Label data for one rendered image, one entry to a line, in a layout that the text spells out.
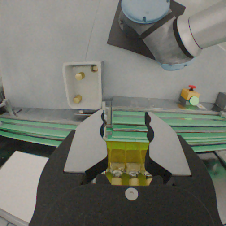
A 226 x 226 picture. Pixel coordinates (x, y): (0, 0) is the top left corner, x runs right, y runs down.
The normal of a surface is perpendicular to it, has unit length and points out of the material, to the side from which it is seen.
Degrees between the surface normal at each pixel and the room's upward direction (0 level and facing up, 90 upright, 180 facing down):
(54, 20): 0
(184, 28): 26
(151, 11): 8
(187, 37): 12
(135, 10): 7
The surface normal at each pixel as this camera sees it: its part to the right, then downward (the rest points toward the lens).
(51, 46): -0.06, 0.49
